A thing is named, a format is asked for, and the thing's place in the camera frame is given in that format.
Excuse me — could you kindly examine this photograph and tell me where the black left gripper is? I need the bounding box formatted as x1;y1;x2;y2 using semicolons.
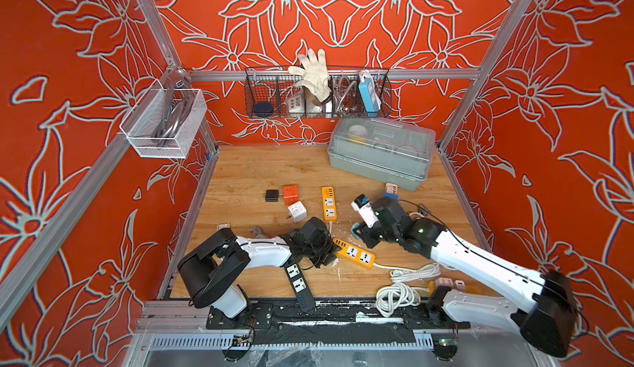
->
303;233;343;269

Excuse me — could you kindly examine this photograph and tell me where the white teal plug adapter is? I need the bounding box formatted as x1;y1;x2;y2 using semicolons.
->
287;201;307;223

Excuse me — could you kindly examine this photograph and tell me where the orange-red cube adapter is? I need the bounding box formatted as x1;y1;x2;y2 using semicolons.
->
282;185;300;206

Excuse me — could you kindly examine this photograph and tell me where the short yellow power strip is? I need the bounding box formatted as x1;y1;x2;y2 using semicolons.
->
321;186;338;223

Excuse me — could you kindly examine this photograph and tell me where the small black cube adapter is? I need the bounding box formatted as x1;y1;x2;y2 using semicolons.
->
265;190;279;203

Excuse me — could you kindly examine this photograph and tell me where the black power strip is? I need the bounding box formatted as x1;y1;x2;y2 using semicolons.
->
283;261;316;313

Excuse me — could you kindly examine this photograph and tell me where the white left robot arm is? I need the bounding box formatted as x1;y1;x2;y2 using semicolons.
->
178;218;341;318

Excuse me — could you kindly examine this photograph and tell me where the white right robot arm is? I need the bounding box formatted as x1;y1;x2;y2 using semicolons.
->
351;195;579;358

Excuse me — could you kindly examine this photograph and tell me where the white socket in basket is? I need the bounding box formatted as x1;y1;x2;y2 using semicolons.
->
285;91;305;116

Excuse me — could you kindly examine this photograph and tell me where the grey plastic storage box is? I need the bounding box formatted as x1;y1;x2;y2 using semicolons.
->
328;118;436;191

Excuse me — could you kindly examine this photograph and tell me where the blue power bank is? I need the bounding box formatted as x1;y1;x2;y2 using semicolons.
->
358;70;381;118

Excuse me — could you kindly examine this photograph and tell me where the dark round item in basket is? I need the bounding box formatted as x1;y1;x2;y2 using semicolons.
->
253;101;274;118

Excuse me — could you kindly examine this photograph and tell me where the white work glove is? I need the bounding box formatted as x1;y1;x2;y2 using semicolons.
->
287;49;331;104

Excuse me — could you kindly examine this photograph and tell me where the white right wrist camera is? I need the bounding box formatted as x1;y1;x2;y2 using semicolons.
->
351;194;379;228

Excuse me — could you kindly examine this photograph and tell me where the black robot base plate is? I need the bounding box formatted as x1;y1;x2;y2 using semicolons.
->
206;298;471;331

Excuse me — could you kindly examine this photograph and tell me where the black wire wall basket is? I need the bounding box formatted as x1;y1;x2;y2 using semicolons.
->
244;66;395;119

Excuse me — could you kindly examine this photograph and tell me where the white wire wall basket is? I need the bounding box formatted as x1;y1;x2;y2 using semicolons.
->
120;81;206;159

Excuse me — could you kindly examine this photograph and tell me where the aluminium frame post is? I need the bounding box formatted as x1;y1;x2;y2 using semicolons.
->
136;0;183;69

